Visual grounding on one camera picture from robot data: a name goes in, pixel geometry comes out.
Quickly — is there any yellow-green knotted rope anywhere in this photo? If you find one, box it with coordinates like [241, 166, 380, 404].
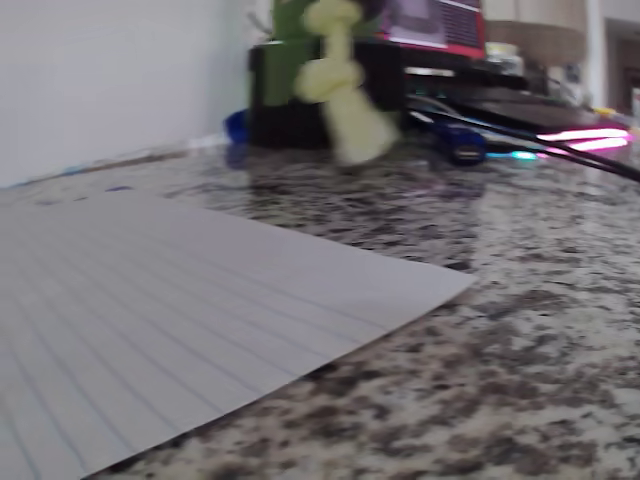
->
[291, 0, 402, 167]

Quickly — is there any black and green round holder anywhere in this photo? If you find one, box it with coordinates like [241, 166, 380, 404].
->
[246, 0, 408, 150]

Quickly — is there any small blue object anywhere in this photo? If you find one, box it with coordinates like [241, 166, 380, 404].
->
[223, 108, 251, 145]

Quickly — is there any blue USB hub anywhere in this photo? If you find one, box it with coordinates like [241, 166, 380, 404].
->
[432, 121, 488, 167]

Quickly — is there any lined white paper sheet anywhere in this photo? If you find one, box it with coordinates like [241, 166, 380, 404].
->
[0, 190, 479, 480]

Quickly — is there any red laptop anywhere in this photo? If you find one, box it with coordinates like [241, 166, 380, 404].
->
[378, 0, 487, 60]

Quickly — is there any pink glowing light strip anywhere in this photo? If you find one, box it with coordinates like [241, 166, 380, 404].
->
[536, 126, 633, 152]

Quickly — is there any thick black cable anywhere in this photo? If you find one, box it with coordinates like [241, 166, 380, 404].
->
[407, 93, 640, 183]

